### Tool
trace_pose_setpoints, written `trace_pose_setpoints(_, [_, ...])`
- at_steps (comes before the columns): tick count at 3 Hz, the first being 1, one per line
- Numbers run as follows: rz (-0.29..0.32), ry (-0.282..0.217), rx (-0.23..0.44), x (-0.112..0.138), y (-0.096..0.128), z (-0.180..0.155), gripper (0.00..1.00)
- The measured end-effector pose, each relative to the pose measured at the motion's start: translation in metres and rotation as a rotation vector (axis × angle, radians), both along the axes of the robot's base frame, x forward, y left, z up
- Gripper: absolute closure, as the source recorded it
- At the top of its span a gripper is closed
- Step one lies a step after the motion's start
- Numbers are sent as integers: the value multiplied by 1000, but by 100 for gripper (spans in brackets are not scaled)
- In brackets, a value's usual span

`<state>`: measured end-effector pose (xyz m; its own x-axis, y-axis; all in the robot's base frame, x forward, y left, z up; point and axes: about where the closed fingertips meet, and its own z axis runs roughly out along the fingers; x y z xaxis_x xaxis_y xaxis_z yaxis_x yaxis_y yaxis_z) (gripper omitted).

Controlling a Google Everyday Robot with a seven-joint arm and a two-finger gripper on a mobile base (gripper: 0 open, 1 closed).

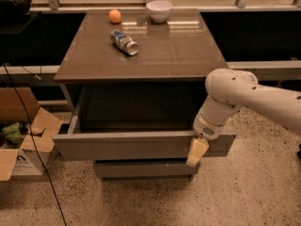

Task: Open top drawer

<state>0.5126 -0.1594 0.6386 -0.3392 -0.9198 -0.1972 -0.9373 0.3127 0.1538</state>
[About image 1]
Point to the orange fruit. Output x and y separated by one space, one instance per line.
115 16

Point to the grey drawer cabinet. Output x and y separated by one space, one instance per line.
180 49

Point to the grey drawer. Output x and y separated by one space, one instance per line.
132 121
139 169

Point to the cardboard box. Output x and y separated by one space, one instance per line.
27 132

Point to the grey bottom drawer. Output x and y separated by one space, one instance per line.
139 169

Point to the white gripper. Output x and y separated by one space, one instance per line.
203 129

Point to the green bag in box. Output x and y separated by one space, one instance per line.
13 134

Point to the white bowl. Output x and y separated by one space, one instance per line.
159 11

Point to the black object on shelf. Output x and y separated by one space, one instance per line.
14 7

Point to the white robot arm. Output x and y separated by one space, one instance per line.
227 91

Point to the crushed blue soda can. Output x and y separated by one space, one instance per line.
124 42

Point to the grey top drawer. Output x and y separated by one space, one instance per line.
132 121

